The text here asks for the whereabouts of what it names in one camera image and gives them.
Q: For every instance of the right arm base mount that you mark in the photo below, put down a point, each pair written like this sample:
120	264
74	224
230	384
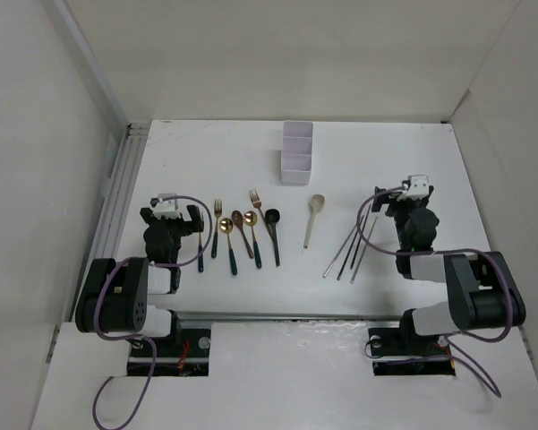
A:
397	351

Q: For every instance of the gold fork green handle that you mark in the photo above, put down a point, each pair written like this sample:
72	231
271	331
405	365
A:
217	213
200	261

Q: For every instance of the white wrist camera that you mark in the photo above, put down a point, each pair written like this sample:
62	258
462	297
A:
415	188
165	206

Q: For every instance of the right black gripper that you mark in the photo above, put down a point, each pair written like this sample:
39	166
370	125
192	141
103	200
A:
382	196

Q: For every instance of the aluminium rail left side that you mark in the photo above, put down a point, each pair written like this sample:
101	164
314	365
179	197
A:
117	195

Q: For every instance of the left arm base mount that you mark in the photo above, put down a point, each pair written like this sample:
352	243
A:
182	353

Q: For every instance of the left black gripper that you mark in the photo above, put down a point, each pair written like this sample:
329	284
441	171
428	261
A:
186	226

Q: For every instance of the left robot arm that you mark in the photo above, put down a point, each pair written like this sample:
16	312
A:
114	298

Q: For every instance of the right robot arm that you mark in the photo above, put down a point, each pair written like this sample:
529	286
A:
483	300

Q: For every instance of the white three-compartment utensil holder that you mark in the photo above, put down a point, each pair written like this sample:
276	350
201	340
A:
296	152

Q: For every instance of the gold spoon green handle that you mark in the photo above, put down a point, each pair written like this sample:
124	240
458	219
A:
250	219
226	225

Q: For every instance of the beige spoon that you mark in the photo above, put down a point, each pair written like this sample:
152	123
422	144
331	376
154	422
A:
316	204

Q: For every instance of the black spoon wooden handle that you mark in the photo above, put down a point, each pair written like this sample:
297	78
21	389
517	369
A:
273	217

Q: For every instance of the rose gold fork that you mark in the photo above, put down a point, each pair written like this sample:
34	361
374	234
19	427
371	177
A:
256	203

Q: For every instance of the brown wooden spoon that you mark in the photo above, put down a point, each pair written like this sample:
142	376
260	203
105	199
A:
237	218

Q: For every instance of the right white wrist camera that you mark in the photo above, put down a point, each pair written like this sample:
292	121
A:
415	188

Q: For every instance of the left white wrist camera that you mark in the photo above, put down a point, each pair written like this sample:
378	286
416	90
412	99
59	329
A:
165	206

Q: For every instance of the aluminium rail front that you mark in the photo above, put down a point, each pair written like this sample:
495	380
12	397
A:
243	317

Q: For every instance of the aluminium rail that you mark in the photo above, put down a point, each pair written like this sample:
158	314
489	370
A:
243	317
117	195

